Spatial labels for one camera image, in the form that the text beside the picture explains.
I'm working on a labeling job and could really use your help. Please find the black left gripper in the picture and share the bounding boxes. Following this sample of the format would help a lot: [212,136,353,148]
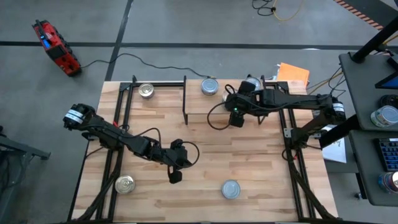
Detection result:
[154,138,193,185]

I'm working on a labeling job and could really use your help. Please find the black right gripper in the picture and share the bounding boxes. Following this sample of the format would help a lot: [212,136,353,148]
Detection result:
[223,80,259,128]

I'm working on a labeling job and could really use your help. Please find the silver ring-pull lid can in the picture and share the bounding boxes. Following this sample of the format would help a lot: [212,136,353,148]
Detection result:
[245,76,262,91]

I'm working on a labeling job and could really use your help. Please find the silver plain lid can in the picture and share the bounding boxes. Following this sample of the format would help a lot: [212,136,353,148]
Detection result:
[201,77,220,96]

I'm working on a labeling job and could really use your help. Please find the green label seafood can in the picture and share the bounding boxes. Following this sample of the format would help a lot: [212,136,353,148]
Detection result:
[221,179,242,200]

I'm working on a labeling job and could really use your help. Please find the rainbow label seafood can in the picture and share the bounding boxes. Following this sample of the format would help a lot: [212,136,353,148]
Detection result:
[138,82,155,100]

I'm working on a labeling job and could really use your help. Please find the wooden shelf black metal legs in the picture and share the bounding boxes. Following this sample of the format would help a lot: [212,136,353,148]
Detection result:
[182,74,271,125]

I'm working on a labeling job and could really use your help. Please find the gold lid seafood can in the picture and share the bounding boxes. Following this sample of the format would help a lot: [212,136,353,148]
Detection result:
[114,175,136,195]

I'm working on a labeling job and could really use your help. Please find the colourful spare can stack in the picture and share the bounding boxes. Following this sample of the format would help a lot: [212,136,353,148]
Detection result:
[377,170,398,194]

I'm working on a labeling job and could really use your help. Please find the orange folder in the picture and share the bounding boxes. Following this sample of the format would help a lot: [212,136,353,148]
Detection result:
[276,62,311,88]

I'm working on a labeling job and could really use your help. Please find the black stand pole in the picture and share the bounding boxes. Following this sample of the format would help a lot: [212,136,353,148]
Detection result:
[318,114,359,149]
[351,17,398,63]

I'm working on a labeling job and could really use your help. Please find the white paper sheet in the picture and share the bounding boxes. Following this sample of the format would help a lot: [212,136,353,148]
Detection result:
[322,124,348,164]

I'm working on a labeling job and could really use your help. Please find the dark grey side desk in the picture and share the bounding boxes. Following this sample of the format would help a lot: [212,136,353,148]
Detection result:
[348,129,398,207]
[338,52,398,131]

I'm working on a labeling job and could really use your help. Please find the hazard striped floor mat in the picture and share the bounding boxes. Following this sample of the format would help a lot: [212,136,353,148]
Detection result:
[334,0,398,31]

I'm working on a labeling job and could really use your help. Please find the black round object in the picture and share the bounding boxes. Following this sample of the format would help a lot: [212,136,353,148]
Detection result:
[378,94,398,109]

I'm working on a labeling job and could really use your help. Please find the tablet with blue screen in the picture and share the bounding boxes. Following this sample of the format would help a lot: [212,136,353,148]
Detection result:
[374,70,398,90]

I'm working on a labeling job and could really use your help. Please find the black keyboard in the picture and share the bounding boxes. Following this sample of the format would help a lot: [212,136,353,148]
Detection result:
[377,138,398,172]

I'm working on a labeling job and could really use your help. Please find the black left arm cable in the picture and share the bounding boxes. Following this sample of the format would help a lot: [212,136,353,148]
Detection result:
[119,124,201,170]

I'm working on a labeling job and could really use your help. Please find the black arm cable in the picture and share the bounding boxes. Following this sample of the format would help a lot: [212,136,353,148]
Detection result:
[206,83,249,131]
[119,124,201,170]

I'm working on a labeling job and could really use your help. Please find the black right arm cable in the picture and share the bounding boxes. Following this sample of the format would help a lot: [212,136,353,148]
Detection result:
[206,83,249,131]

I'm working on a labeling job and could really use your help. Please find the black metal table frame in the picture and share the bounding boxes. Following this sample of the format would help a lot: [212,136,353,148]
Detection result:
[67,74,338,223]

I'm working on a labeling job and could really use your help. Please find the black floor cable bundle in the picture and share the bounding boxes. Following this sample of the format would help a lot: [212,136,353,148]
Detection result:
[306,67,348,114]

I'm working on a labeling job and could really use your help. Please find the yellow floor cable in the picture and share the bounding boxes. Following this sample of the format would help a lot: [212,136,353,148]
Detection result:
[273,0,307,22]

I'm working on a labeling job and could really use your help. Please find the black cable tangle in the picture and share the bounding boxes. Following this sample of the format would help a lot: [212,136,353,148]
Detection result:
[251,0,278,17]

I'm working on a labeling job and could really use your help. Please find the grey metal cart frame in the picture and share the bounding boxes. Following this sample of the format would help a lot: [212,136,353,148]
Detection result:
[0,125,52,224]

